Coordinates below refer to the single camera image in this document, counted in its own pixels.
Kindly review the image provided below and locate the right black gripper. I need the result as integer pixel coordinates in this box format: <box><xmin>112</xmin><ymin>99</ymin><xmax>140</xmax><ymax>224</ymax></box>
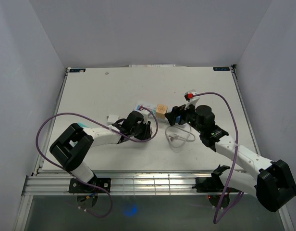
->
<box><xmin>164</xmin><ymin>101</ymin><xmax>203</xmax><ymax>134</ymax></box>

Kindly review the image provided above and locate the blue cube socket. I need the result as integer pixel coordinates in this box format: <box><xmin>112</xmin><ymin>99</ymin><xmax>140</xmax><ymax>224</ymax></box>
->
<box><xmin>175</xmin><ymin>116</ymin><xmax>181</xmax><ymax>124</ymax></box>

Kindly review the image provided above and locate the beige cube socket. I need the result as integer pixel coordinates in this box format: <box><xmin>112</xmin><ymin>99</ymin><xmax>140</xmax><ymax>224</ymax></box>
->
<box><xmin>155</xmin><ymin>104</ymin><xmax>168</xmax><ymax>119</ymax></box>

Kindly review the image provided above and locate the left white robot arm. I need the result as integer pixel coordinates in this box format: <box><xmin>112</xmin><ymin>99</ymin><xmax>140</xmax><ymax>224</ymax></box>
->
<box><xmin>49</xmin><ymin>111</ymin><xmax>152</xmax><ymax>192</ymax></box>

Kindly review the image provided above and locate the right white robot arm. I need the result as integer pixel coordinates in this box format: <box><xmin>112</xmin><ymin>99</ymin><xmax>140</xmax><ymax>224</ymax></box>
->
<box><xmin>165</xmin><ymin>105</ymin><xmax>296</xmax><ymax>212</ymax></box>

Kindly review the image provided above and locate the white colourful power strip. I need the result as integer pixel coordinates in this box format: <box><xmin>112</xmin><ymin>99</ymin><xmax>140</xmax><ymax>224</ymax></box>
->
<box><xmin>134</xmin><ymin>101</ymin><xmax>187</xmax><ymax>128</ymax></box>

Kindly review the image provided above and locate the white square charger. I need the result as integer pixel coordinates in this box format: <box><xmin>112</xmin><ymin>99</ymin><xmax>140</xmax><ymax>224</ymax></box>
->
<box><xmin>107</xmin><ymin>114</ymin><xmax>119</xmax><ymax>125</ymax></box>

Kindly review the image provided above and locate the teal triangular socket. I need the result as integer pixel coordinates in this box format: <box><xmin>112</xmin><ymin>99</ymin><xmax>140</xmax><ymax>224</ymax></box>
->
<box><xmin>78</xmin><ymin>123</ymin><xmax>87</xmax><ymax>128</ymax></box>

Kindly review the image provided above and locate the right blue corner label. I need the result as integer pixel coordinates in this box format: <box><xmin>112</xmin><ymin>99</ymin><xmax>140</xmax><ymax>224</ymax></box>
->
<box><xmin>213</xmin><ymin>67</ymin><xmax>230</xmax><ymax>71</ymax></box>

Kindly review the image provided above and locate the blue corner label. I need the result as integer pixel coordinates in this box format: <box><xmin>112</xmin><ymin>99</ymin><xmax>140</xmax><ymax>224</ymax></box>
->
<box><xmin>213</xmin><ymin>67</ymin><xmax>230</xmax><ymax>71</ymax></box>
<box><xmin>69</xmin><ymin>68</ymin><xmax>86</xmax><ymax>73</ymax></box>

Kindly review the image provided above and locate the left blue corner label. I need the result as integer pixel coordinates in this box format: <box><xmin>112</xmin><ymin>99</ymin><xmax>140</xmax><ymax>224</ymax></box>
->
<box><xmin>69</xmin><ymin>68</ymin><xmax>86</xmax><ymax>73</ymax></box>

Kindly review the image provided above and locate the white power strip cable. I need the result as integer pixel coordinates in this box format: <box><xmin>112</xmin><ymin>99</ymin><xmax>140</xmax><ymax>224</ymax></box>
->
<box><xmin>165</xmin><ymin>125</ymin><xmax>196</xmax><ymax>152</ymax></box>

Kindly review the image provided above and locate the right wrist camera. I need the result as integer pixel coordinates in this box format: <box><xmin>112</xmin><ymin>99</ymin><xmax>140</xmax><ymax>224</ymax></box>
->
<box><xmin>184</xmin><ymin>90</ymin><xmax>200</xmax><ymax>110</ymax></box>

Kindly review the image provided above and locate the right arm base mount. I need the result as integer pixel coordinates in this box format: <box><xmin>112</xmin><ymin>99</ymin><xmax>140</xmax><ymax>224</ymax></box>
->
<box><xmin>192</xmin><ymin>177</ymin><xmax>239</xmax><ymax>209</ymax></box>

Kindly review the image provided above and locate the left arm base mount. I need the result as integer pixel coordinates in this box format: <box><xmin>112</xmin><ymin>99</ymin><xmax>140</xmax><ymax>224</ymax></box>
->
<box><xmin>68</xmin><ymin>177</ymin><xmax>111</xmax><ymax>209</ymax></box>

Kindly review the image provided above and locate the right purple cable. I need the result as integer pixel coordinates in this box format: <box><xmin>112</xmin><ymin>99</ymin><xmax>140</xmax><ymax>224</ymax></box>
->
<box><xmin>192</xmin><ymin>92</ymin><xmax>245</xmax><ymax>224</ymax></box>

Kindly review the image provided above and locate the aluminium rail frame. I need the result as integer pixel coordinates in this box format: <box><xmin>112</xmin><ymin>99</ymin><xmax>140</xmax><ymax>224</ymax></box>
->
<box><xmin>22</xmin><ymin>172</ymin><xmax>211</xmax><ymax>196</ymax></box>

